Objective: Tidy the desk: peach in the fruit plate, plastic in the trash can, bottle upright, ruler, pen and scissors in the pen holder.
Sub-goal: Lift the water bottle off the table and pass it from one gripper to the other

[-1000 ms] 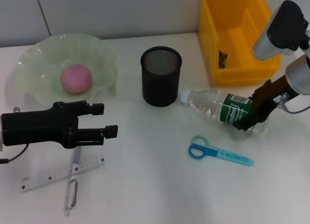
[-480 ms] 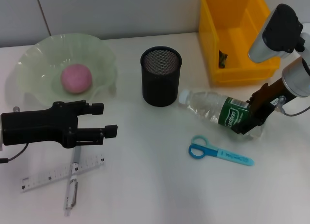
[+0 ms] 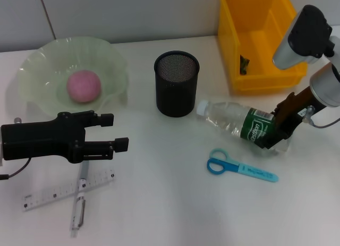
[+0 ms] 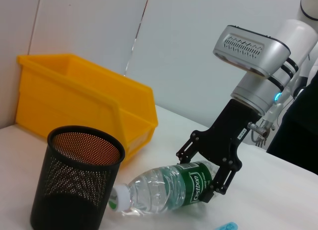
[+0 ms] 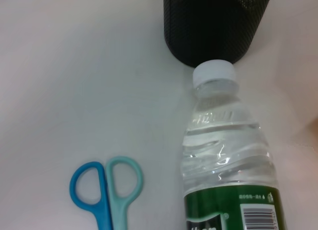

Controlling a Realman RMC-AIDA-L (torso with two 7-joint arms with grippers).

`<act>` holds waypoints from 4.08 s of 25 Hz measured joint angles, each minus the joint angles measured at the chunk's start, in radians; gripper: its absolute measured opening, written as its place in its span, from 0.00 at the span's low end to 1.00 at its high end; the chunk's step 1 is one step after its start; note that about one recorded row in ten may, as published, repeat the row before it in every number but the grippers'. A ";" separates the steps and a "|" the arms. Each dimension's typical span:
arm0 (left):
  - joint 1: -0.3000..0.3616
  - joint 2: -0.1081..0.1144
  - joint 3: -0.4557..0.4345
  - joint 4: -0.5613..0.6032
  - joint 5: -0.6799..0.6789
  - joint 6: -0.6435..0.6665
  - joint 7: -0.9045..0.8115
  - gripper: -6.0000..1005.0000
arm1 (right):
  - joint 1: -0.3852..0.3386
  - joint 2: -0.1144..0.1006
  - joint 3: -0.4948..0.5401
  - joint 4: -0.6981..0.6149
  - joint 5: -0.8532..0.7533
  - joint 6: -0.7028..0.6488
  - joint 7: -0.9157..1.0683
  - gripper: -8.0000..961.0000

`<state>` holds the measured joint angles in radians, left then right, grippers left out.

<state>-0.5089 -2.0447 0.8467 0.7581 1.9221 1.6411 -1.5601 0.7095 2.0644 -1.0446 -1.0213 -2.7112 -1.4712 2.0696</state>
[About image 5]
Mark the black mesh pen holder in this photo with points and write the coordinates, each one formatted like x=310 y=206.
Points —
x=213 y=26

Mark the clear green-label water bottle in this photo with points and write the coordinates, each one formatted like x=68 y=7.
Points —
x=228 y=153

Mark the blue plastic scissors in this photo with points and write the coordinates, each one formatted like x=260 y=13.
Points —
x=106 y=202

